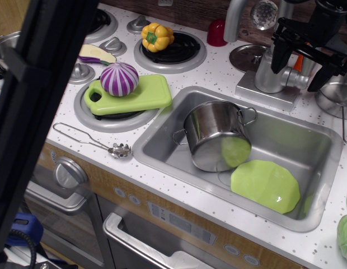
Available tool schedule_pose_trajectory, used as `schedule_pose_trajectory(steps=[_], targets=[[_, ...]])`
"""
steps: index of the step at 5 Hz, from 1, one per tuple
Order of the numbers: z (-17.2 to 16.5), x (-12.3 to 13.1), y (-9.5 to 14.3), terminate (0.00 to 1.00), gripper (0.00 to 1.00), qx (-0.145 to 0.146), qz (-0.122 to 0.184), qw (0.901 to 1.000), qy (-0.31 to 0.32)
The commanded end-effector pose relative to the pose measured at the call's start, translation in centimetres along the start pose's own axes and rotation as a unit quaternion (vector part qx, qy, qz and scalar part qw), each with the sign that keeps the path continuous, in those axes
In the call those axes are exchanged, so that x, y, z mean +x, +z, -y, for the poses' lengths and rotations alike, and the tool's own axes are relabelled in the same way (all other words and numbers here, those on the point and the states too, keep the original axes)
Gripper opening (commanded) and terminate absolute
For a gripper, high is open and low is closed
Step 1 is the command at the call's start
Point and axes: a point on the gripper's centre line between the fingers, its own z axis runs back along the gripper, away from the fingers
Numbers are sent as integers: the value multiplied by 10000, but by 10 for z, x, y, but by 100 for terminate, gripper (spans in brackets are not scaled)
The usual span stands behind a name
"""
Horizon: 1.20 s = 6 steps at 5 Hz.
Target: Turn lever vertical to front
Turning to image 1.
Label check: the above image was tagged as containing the orange toy carrot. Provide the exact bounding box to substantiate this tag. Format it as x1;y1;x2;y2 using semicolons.
293;55;303;72

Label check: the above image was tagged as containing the rear right stove burner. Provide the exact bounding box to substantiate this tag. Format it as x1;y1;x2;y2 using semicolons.
134;31;207;75

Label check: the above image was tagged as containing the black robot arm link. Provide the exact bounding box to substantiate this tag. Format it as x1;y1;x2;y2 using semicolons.
0;1;98;253

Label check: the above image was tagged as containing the rear left stove burner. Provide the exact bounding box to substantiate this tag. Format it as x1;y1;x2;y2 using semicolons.
83;8;118;44

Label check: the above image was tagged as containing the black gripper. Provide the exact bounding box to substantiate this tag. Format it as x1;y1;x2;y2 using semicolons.
271;1;347;92

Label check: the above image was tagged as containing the stove burner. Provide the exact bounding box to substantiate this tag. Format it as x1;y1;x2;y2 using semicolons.
73;82;159;133
83;8;118;44
134;31;207;75

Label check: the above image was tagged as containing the metal pasta spoon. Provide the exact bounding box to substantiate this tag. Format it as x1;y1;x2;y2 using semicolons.
52;122;132;160

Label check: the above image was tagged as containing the purple striped toy onion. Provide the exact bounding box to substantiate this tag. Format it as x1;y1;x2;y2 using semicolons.
100;62;139;97

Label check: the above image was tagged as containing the steel pot left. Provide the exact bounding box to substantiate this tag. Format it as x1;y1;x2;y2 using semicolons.
0;31;21;72

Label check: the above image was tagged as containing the grey stove knob front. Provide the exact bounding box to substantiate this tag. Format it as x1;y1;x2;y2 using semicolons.
68;63;95;85

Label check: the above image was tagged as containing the clear faucet knob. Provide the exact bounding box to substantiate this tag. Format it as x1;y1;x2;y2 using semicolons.
250;0;278;31

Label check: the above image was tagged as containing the silver faucet lever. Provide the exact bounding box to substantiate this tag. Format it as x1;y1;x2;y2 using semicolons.
281;57;316;90

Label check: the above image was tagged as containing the steel pot in sink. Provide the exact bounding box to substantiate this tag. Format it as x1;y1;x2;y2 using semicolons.
172;100;258;172

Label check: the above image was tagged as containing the steel pot lid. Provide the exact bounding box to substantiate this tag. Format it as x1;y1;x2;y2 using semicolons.
229;44;267;73

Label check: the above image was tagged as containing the grey oven door handle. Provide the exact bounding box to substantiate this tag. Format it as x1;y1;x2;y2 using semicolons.
26;189;91;216

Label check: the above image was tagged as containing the grey stove knob middle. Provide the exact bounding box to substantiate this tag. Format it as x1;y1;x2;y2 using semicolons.
99;37;127;57

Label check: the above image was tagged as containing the grey dishwasher door handle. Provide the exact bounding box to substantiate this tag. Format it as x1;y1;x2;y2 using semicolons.
102;212;211;268

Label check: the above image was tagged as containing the toy eggplant half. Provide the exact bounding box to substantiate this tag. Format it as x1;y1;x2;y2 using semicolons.
78;44;116;66

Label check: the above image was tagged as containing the red plastic cup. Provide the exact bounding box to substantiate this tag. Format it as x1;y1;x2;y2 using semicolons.
207;19;227;47

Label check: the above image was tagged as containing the green cutting board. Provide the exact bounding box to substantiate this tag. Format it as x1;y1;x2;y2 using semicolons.
83;74;172;116

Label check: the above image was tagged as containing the silver toy faucet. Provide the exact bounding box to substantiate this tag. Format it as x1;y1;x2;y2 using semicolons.
223;0;299;112

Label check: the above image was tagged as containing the silver oven dial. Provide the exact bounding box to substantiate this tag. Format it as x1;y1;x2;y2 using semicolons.
53;156;88;189

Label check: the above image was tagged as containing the front stove burner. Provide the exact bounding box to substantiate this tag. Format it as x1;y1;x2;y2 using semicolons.
73;82;159;133

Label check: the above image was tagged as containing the grey stove knob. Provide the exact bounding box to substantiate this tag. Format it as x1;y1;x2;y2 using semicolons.
126;15;151;34
99;37;127;57
68;63;95;85

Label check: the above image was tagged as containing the grey stove knob rear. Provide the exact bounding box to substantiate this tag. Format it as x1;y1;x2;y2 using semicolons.
126;15;151;34

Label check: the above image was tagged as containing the green toy cabbage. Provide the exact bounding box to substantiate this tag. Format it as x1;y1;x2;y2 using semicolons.
337;215;347;261

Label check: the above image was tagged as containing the yellow toy bell pepper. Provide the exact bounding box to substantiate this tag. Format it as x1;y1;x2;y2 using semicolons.
141;22;175;53

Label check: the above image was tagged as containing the steel pan right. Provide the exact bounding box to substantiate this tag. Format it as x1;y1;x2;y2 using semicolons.
315;74;347;144

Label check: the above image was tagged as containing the blue clamp with cable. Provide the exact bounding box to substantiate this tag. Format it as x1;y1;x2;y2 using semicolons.
4;211;45;269

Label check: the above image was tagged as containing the green plastic plate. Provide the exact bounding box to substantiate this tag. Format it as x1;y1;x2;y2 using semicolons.
231;160;301;214

